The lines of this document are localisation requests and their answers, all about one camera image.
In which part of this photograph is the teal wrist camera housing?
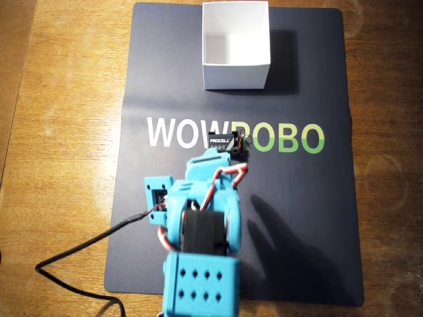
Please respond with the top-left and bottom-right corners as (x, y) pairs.
(143, 174), (174, 226)

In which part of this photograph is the small black battery pack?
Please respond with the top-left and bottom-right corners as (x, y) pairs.
(208, 130), (254, 159)

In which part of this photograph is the black WOWROBO printed mat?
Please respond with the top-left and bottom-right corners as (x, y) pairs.
(104, 1), (364, 308)

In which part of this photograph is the white red servo wire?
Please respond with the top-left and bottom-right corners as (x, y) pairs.
(198, 163), (249, 212)

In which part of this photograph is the black camera cable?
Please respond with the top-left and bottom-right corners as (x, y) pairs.
(35, 203), (168, 317)

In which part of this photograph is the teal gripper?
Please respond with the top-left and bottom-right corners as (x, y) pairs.
(184, 148), (232, 186)

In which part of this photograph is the white open cardboard box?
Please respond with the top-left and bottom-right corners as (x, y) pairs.
(202, 1), (272, 90)

